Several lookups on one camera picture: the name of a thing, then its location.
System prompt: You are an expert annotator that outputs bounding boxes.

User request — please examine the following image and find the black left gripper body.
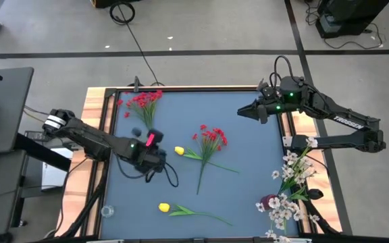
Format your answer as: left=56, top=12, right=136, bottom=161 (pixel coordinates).
left=130, top=129, right=167, bottom=173

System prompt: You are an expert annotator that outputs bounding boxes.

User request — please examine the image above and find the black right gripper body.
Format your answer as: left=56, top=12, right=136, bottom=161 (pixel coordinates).
left=257, top=86, right=286, bottom=124

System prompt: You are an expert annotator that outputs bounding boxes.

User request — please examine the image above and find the yellow artificial tulip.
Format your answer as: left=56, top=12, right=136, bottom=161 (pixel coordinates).
left=157, top=202, right=233, bottom=227
left=174, top=145, right=240, bottom=174

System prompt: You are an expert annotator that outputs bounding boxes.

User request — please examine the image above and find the red artificial flower bunch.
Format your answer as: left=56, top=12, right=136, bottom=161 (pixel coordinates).
left=115, top=89, right=164, bottom=132
left=190, top=124, right=228, bottom=196

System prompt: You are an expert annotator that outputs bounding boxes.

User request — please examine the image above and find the white artificial flower bunch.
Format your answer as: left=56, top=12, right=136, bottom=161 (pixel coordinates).
left=255, top=192, right=321, bottom=243
left=271, top=136, right=319, bottom=203

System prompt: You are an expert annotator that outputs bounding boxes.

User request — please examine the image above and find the clear glass vase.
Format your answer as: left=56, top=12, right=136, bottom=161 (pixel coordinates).
left=100, top=205, right=115, bottom=218

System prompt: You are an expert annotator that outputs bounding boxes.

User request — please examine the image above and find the red vase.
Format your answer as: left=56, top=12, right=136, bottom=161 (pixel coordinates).
left=261, top=194, right=276, bottom=210

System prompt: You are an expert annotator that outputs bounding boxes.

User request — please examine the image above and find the blue grey table mat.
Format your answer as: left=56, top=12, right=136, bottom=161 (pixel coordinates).
left=99, top=90, right=299, bottom=240

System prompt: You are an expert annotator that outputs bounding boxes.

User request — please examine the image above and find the white paper box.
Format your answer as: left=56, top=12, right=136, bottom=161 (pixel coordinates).
left=41, top=147, right=74, bottom=192

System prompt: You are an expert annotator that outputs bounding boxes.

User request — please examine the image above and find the black power adapter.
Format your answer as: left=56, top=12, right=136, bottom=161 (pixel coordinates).
left=24, top=130, right=49, bottom=142

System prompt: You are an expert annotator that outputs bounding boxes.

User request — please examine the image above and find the black equipment stand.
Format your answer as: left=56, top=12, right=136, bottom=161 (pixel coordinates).
left=315, top=0, right=389, bottom=39

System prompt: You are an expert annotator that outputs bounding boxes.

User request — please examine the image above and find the black desk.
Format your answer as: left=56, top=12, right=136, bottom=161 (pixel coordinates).
left=0, top=66, right=35, bottom=155

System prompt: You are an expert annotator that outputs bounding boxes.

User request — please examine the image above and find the dark grey low desk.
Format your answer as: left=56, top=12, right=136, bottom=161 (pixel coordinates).
left=0, top=150, right=26, bottom=237

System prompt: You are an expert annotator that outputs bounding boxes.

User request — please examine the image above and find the black table frame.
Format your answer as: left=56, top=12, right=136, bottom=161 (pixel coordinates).
left=57, top=86, right=344, bottom=243

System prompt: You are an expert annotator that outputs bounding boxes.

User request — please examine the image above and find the long black floor cable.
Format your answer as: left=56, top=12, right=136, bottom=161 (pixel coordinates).
left=118, top=5, right=165, bottom=87

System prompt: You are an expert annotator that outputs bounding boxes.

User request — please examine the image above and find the black looped floor cable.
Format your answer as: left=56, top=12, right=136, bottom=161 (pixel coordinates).
left=322, top=22, right=384, bottom=51

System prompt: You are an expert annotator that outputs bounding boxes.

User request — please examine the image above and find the black coiled cable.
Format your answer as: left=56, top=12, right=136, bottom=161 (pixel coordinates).
left=109, top=1, right=136, bottom=26

